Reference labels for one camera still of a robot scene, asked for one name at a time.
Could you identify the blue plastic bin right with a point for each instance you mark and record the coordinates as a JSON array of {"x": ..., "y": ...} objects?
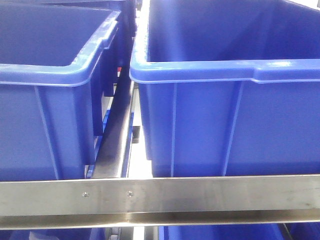
[{"x": 229, "y": 87}]

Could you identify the stainless steel shelf rail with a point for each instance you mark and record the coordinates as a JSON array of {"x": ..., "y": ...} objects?
[{"x": 159, "y": 201}]

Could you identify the screw in steel rail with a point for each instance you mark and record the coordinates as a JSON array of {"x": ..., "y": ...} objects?
[{"x": 85, "y": 194}]

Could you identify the blue plastic bin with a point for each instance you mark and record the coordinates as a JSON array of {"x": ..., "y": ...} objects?
[
  {"x": 229, "y": 87},
  {"x": 59, "y": 61}
]

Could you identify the blue plastic bin left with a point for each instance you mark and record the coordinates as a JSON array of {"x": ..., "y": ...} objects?
[{"x": 59, "y": 61}]

